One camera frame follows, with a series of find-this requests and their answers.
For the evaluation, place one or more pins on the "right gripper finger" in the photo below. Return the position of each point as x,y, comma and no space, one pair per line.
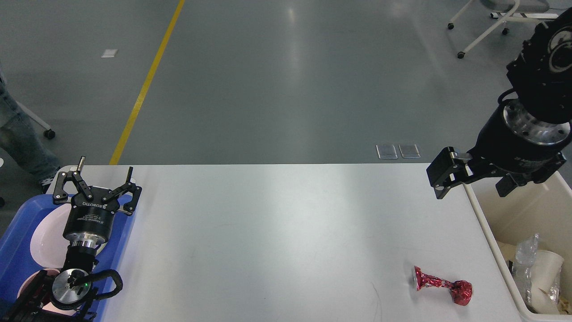
510,180
452,168

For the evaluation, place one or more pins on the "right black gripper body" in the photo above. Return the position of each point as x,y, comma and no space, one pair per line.
515,141

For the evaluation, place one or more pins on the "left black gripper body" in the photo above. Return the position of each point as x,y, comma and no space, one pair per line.
90,218

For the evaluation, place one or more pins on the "pink plate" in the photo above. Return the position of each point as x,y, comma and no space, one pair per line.
48,246

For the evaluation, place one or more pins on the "foil sheet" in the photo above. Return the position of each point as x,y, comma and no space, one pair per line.
526,251

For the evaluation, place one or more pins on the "brown paper bag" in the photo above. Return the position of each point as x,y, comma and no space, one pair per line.
508,251

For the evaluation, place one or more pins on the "red foil wrapper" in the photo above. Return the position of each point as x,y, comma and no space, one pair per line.
461,291

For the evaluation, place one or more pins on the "brown paper ball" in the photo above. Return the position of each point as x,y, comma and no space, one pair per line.
564,306

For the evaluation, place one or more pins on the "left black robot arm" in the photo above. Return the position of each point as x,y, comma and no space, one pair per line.
74,293

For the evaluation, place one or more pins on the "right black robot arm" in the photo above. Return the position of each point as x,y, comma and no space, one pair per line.
540,76

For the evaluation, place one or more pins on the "light green plate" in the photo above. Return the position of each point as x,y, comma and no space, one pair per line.
101,241

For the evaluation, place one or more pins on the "beige plastic bin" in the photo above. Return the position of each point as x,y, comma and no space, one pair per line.
545,209

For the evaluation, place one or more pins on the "white chair base left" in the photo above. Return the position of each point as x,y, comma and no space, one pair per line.
49,133

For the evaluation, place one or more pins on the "person leg with sneaker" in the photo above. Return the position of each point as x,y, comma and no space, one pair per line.
19,139

